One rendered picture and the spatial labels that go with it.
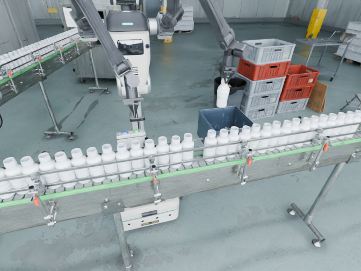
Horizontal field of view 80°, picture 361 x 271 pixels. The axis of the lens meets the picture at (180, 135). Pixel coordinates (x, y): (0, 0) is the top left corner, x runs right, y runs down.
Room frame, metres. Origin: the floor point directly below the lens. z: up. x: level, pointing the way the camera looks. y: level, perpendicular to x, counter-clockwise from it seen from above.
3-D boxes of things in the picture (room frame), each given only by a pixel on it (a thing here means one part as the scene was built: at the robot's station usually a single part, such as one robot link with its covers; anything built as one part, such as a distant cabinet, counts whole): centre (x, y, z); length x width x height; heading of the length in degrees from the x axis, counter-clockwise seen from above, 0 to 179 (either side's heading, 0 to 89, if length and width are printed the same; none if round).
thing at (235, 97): (2.93, -0.67, 0.32); 0.45 x 0.45 x 0.64
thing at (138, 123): (1.38, 0.32, 0.74); 0.11 x 0.11 x 0.40; 17
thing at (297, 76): (3.49, -1.81, 0.55); 0.61 x 0.41 x 0.22; 110
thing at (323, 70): (4.92, -2.94, 0.49); 1.05 x 0.55 x 0.99; 107
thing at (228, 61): (1.20, -0.24, 1.39); 0.10 x 0.07 x 0.07; 14
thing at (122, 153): (0.72, 0.25, 1.08); 0.06 x 0.06 x 0.17
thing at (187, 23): (10.73, 0.32, 0.50); 1.24 x 1.03 x 1.00; 110
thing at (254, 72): (3.19, -1.17, 0.78); 0.61 x 0.41 x 0.22; 113
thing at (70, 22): (4.27, 1.99, 1.22); 0.23 x 0.04 x 0.32; 89
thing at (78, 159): (0.68, 0.42, 1.08); 0.06 x 0.06 x 0.17
